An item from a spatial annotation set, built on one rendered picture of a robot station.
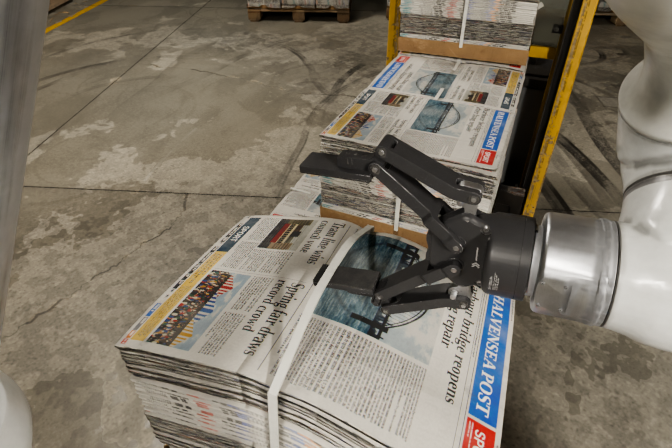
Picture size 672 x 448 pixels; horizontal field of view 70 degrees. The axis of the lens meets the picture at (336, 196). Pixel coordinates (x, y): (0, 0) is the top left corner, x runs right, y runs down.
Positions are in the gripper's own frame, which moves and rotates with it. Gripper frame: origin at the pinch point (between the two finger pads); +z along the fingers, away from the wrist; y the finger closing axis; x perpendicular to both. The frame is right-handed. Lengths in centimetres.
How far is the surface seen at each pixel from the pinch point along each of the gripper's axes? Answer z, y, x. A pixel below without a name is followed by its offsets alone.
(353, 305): -2.7, 11.7, 0.3
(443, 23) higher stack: 9, 6, 107
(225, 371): 5.9, 10.7, -12.8
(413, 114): 7, 16, 64
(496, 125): -12, 18, 66
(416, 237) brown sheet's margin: 1, 37, 47
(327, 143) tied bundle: 21, 17, 48
